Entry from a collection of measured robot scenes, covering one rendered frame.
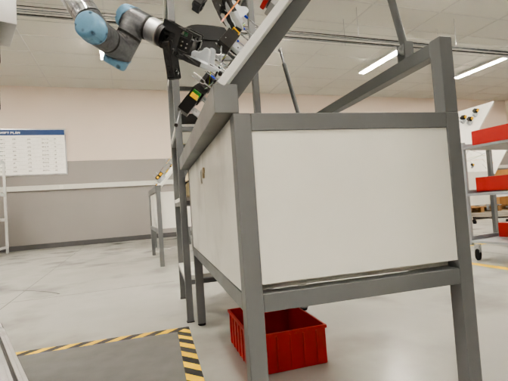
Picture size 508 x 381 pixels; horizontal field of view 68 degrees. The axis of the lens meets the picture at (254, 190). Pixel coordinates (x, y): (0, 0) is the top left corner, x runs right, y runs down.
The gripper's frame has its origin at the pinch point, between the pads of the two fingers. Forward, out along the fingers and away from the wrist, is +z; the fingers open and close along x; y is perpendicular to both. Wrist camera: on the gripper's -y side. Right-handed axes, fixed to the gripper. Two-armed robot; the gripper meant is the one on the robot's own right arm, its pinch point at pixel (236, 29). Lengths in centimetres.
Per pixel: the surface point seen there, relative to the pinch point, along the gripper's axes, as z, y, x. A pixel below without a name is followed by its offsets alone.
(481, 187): 143, 201, 124
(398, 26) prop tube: 25.0, 37.1, -19.8
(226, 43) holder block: 3.5, -6.7, -2.2
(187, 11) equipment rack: -69, 42, 113
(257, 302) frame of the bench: 66, -43, -24
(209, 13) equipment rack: -63, 54, 112
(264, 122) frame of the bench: 33.1, -22.2, -27.8
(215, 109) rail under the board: 25.7, -30.5, -27.3
